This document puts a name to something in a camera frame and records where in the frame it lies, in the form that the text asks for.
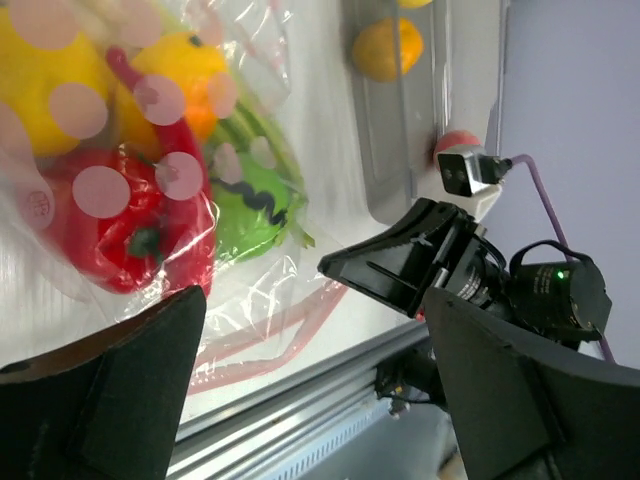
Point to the aluminium mounting rail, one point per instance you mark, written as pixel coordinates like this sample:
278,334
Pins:
284,430

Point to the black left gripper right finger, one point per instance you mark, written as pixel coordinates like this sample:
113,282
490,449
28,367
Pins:
524,407

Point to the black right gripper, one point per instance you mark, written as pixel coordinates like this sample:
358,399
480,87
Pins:
545,288

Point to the green celery bunch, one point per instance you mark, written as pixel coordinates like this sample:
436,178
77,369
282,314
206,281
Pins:
250,126

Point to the clear plastic food bin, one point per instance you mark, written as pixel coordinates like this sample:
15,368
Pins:
457,84

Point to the red chili pepper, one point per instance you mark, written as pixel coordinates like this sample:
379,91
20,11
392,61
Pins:
187,223

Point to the pink peach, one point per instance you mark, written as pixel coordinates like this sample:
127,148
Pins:
455,138

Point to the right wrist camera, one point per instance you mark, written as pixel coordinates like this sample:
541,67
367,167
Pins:
470,173

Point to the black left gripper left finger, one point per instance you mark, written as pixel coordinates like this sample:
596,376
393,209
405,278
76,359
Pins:
107,406

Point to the clear zip top bag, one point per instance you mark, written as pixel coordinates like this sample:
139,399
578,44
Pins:
260,312

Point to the yellow bell pepper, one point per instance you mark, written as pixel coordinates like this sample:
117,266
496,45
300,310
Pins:
54,76

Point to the orange tangerine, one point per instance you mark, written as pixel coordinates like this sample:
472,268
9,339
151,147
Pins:
373,51

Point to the orange yellow mango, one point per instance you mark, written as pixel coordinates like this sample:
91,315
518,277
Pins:
200,71

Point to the green toy watermelon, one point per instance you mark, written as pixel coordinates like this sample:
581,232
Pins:
255,205

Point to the red bell pepper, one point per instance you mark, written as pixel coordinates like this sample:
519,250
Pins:
120,253

